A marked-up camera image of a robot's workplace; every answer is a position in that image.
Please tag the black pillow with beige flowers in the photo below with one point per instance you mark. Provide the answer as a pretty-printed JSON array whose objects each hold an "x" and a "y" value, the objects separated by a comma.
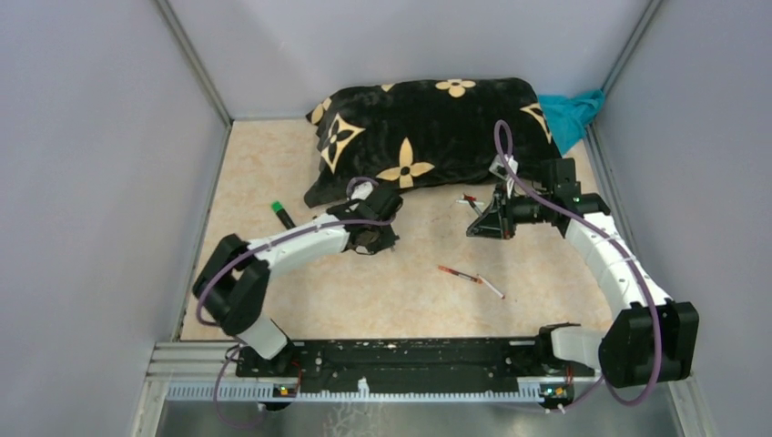
[{"x": 425, "y": 133}]

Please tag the red orange pen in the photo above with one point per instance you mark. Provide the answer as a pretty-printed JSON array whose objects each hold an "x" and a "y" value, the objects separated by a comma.
[{"x": 461, "y": 275}]

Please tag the white pen with red cap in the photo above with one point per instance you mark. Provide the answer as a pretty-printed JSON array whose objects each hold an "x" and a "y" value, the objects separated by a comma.
[{"x": 469, "y": 200}]

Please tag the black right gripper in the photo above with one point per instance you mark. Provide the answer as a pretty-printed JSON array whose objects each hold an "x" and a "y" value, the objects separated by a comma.
[{"x": 498, "y": 221}]

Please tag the teal cloth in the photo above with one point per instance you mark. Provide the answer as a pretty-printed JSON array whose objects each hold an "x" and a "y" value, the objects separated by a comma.
[{"x": 569, "y": 117}]

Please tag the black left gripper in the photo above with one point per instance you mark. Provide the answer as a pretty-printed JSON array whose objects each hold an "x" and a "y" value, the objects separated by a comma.
[{"x": 374, "y": 238}]

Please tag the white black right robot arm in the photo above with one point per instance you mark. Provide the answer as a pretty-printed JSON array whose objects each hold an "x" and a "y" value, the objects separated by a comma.
[{"x": 651, "y": 335}]

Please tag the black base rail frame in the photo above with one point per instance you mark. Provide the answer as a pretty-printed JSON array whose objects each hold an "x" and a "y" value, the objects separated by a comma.
[{"x": 444, "y": 370}]

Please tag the black marker with green tip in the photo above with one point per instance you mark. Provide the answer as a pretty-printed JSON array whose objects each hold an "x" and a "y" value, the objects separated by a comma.
[{"x": 282, "y": 215}]

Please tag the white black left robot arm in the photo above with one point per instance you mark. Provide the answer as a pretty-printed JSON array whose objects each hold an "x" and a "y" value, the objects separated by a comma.
[{"x": 232, "y": 285}]

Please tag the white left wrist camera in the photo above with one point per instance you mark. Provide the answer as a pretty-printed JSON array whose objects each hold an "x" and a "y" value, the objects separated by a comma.
[{"x": 361, "y": 191}]

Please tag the grey checkered pen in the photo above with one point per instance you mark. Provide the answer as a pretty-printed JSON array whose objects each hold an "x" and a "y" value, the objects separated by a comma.
[{"x": 477, "y": 210}]

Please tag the white marker with red tip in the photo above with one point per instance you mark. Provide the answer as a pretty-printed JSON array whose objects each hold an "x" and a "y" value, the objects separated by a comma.
[{"x": 491, "y": 287}]

